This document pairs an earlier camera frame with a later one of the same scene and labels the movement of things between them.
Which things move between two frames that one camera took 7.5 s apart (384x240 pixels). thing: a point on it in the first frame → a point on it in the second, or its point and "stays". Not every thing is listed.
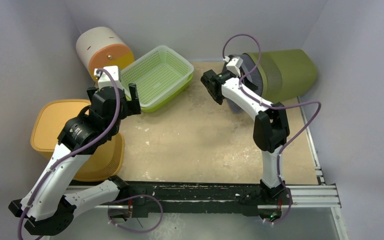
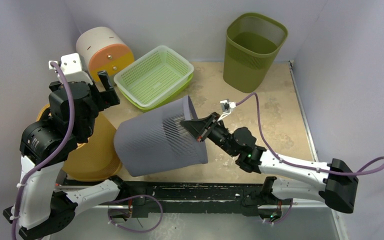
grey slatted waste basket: (255, 81) → (155, 140)
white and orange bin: (100, 46) stays
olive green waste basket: (286, 74) → (252, 40)
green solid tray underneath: (180, 92) stays
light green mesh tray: (156, 72) stays
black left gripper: (131, 107) → (111, 97)
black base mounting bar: (147, 197) stays
